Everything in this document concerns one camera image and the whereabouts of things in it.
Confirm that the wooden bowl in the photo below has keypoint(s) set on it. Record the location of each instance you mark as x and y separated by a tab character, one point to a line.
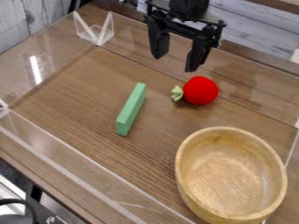
230	176

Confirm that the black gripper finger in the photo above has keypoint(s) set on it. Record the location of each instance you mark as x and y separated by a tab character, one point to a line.
198	54
159	37

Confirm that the clear acrylic tray walls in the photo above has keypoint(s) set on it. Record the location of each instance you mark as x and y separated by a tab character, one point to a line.
64	88

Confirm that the clear acrylic corner bracket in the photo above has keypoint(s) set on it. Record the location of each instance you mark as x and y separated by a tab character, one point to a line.
95	34

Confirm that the red plush tomato toy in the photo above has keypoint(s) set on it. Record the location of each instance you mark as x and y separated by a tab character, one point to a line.
199	91

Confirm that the green rectangular block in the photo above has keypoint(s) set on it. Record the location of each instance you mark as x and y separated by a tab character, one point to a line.
130	111

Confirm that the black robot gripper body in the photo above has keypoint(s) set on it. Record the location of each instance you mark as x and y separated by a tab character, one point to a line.
187	17

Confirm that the black table leg bracket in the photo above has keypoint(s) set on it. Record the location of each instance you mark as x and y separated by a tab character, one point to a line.
51	211

